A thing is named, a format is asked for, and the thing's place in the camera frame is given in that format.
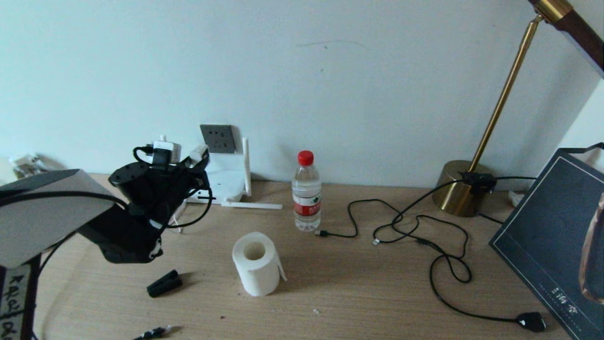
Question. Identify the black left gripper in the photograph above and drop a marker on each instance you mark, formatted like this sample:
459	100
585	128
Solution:
174	184

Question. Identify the white power adapter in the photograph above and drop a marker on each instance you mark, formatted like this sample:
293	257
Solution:
199	153

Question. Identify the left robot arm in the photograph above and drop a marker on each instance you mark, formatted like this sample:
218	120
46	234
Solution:
47	222

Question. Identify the white router with antennas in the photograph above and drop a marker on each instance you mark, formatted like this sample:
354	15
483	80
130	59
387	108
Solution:
231	182

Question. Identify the water bottle red cap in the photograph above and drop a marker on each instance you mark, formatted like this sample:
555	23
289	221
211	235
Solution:
306	198

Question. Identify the black plastic clip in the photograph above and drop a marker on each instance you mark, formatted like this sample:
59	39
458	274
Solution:
163	284

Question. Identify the white toilet paper roll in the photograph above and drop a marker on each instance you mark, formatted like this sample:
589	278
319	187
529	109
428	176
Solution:
257	276

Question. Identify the brass desk lamp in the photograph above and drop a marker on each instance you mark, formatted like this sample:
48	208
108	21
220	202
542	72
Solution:
460	193

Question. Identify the black power block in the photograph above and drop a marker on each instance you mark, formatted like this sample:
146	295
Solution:
477	182

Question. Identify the small white crumpled object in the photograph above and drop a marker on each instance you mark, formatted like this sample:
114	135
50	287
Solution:
516	198

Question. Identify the dark gift bag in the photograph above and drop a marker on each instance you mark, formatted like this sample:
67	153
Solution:
542	236

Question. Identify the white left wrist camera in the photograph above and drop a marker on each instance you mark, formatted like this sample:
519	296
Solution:
167	147

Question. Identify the grey wall socket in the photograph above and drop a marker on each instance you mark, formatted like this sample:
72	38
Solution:
222	137

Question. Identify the small white object by wall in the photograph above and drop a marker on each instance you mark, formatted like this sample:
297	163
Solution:
26	163

